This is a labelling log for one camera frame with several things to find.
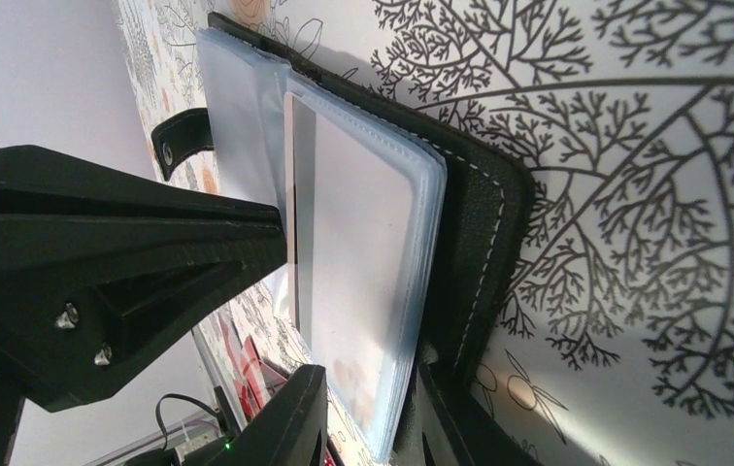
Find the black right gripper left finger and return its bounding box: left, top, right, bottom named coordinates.
left=202, top=364, right=328, bottom=465

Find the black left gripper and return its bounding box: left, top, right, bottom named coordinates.
left=0, top=146, right=286, bottom=465

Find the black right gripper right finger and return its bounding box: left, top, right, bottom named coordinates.
left=417, top=363, right=538, bottom=466

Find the black card holder wallet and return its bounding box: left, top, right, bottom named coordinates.
left=152, top=12, right=534, bottom=465

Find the white card black stripe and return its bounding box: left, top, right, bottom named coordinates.
left=284, top=92, right=414, bottom=391

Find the floral patterned table mat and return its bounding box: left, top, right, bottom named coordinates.
left=113, top=1, right=734, bottom=465

